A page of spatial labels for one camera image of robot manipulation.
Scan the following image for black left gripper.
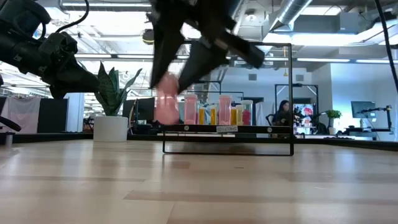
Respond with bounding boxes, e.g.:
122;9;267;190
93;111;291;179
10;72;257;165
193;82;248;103
14;47;101;100

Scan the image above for wide bright ceiling light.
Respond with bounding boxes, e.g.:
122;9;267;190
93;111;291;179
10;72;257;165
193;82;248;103
262;29;385;47

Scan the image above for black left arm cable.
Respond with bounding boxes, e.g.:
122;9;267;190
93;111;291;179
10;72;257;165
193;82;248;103
55;0;91;33

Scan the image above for black ceiling device yellow cable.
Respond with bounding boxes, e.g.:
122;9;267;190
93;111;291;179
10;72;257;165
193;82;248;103
142;28;155;45

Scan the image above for silver spiral ceiling duct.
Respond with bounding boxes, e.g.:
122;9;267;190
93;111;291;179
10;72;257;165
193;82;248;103
262;0;313;58

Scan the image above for bluish lit monitor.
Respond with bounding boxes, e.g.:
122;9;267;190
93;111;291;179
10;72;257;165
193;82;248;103
351;101;376;118

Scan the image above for white pillar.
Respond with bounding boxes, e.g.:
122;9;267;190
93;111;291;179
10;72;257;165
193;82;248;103
63;91;85;133

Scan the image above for black aluminium rail frame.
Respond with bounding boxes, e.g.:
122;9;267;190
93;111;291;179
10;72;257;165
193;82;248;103
0;132;398;152

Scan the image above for pale hanging cloth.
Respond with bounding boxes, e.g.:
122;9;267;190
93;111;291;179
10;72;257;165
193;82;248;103
1;96;41;134

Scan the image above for black-framed wooden shelf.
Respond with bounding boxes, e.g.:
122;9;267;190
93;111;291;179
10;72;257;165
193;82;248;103
162;39;295;156

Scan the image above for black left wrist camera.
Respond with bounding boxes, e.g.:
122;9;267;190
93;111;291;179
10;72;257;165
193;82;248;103
38;30;79;63

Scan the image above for person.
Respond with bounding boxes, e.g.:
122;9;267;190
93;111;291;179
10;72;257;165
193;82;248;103
272;99;295;127

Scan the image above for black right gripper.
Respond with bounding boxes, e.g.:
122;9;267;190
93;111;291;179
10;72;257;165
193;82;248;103
146;0;266;93

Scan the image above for black partition panel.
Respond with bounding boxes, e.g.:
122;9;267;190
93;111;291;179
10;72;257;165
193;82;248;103
37;98;68;134

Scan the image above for red bottle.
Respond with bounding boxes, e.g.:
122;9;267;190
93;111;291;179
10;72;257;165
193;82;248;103
241;100;254;126

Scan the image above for snake plant in white pot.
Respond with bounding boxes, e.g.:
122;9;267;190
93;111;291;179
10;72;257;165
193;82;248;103
93;62;144;143

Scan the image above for black jointed stand arm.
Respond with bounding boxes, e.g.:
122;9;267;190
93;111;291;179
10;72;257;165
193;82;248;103
357;105;393;131

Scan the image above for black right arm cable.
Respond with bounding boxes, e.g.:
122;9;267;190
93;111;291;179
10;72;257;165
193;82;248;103
374;0;398;94

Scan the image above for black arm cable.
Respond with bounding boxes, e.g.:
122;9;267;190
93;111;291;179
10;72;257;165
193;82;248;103
55;0;91;33
374;0;398;94

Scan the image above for pink pill bottle white cap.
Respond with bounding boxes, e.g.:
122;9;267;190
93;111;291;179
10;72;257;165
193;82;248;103
218;95;233;126
183;94;198;125
154;72;180;126

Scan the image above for colourful lit screen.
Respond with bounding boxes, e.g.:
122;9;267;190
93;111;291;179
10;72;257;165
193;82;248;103
294;103;315;126

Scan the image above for long ceiling light strip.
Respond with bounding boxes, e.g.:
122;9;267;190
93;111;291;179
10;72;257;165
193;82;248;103
74;53;190;61

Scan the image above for small green potted plant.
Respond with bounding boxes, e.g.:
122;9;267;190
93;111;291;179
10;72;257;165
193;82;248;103
326;109;342;136

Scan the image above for black computer monitor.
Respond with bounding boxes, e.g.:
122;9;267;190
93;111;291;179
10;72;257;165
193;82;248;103
123;99;138;121
136;97;155;121

